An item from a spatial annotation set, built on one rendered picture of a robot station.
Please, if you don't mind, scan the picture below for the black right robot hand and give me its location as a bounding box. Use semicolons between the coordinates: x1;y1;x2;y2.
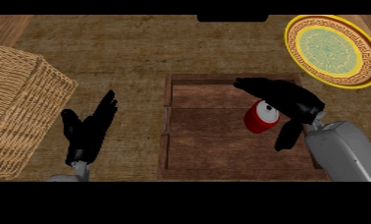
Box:
230;77;325;152

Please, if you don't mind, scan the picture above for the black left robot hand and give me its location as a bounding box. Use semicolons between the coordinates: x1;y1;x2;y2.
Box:
58;89;120;167

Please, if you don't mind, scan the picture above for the red can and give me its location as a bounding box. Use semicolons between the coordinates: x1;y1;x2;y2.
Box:
241;99;281;135

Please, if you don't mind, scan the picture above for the yellow patterned plate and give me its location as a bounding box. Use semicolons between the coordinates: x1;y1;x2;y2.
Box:
282;15;371;90

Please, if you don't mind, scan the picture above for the brown wooden tray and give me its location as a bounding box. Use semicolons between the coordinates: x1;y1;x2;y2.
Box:
155;73;329;181

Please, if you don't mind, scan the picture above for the tan wicker basket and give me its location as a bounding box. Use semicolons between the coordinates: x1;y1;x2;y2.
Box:
0;45;79;181

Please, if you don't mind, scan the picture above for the brown wooden board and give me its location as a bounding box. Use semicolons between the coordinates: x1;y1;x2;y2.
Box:
0;15;35;48

